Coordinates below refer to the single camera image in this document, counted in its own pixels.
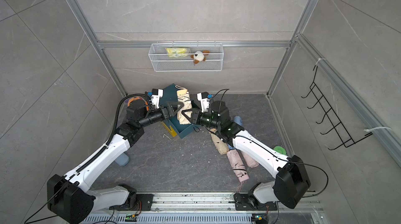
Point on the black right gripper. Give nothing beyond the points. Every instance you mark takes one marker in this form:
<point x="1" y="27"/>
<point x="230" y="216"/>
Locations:
<point x="197" y="116"/>

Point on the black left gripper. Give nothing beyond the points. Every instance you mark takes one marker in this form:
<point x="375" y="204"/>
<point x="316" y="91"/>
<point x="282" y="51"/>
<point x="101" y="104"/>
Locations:
<point x="165" y="114"/>

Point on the beige umbrella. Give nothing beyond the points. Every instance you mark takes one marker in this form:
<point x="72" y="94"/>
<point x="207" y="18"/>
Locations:
<point x="219" y="144"/>
<point x="184" y="97"/>

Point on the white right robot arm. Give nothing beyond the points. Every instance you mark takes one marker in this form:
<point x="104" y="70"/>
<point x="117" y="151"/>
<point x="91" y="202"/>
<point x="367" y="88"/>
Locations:
<point x="291" y="177"/>

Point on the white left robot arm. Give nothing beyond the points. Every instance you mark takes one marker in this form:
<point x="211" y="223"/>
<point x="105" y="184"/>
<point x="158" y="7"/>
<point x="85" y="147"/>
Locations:
<point x="70" y="196"/>

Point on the blue folded umbrella right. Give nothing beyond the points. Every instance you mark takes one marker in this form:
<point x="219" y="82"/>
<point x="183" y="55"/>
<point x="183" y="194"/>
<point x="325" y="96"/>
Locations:
<point x="238" y="120"/>

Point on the pink folded umbrella front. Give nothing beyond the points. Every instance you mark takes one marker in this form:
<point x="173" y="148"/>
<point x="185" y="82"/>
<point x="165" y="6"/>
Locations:
<point x="237" y="165"/>

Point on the pink folded umbrella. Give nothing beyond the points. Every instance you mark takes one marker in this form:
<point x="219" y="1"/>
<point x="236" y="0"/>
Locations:
<point x="237" y="165"/>
<point x="251" y="163"/>

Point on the pink folded umbrella rear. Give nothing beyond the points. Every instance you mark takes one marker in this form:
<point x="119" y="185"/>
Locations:
<point x="251" y="163"/>

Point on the orange shark plush toy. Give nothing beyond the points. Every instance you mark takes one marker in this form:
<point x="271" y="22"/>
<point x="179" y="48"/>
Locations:
<point x="138" y="102"/>

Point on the yellow package in basket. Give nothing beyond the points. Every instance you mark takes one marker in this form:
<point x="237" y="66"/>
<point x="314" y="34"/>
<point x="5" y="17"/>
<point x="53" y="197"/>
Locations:
<point x="178" y="52"/>

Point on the brown white plush dog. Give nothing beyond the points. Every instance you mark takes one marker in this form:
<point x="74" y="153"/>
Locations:
<point x="199" y="56"/>

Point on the light blue cup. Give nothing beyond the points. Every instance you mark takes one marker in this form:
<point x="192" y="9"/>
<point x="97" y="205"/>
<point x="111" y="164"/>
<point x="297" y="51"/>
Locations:
<point x="122" y="160"/>

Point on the green round object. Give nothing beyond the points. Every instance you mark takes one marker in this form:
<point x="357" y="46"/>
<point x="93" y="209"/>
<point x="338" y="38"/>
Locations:
<point x="281" y="150"/>

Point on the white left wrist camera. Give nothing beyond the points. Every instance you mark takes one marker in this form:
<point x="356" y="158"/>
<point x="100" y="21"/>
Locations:
<point x="155" y="96"/>

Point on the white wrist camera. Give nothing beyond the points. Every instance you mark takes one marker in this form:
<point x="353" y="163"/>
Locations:
<point x="204" y="99"/>
<point x="155" y="96"/>

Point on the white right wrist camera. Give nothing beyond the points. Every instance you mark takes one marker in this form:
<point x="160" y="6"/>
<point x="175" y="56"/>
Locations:
<point x="204" y="99"/>

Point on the white wire wall basket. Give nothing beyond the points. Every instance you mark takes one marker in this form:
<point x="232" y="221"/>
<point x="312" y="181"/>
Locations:
<point x="161" y="62"/>

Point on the metal base rail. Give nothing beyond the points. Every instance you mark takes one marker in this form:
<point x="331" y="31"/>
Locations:
<point x="209" y="208"/>

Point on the black wire wall hook rack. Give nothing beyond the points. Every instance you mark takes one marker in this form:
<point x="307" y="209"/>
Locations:
<point x="331" y="116"/>

